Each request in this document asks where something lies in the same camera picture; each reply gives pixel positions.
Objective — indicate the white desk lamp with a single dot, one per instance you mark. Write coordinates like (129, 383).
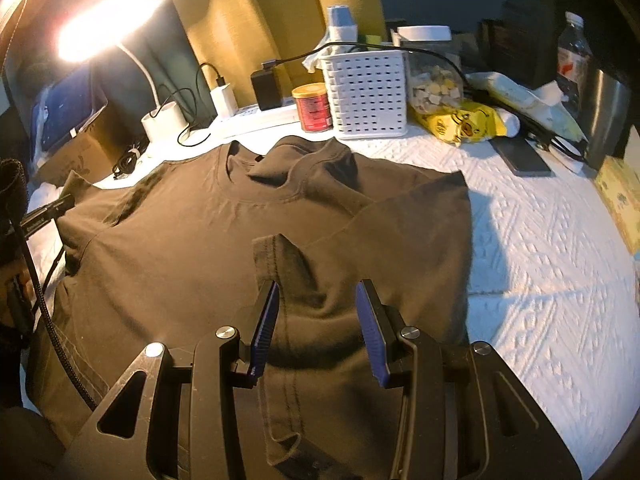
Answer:
(162, 122)

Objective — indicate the clear water bottle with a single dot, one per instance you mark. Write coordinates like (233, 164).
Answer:
(572, 65)

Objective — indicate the white power strip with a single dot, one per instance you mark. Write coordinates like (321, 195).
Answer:
(260, 116)

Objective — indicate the brown cardboard box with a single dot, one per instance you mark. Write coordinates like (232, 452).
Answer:
(85, 152)

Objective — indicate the glass jar with white lid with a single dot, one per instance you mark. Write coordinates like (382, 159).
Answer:
(435, 90)

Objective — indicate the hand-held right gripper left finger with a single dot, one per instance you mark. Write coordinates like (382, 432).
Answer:
(265, 332)

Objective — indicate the red tin can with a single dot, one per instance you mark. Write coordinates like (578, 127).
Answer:
(312, 107)

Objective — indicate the steel container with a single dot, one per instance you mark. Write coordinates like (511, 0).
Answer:
(602, 110)

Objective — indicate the yellow curtain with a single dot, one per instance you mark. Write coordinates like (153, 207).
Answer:
(250, 20)

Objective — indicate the white perforated plastic basket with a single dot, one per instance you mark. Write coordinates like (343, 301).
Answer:
(367, 95)

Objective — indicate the white charger adapter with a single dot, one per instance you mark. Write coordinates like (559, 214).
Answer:
(223, 97)

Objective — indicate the black charger adapter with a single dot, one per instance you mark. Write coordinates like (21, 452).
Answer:
(267, 89)

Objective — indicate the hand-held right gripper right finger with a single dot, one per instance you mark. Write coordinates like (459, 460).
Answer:
(370, 332)

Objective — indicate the stack of blue cups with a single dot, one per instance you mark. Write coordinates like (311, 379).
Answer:
(341, 22)

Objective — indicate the dark brown t-shirt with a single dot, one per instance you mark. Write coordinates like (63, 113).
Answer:
(175, 260)

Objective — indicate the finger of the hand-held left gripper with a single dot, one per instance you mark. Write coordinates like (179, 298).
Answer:
(50, 208)

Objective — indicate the crumpled white tissue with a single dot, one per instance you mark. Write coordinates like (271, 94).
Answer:
(315, 60)
(550, 94)

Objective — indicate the blue plastic packet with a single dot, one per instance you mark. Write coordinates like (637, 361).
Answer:
(60, 110)

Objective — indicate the yellow snack bag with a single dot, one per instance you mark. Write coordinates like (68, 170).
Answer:
(460, 125)

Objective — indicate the black smartphone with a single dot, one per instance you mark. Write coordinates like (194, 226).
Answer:
(522, 157)

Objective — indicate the white wipes packet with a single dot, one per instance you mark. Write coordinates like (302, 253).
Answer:
(510, 92)

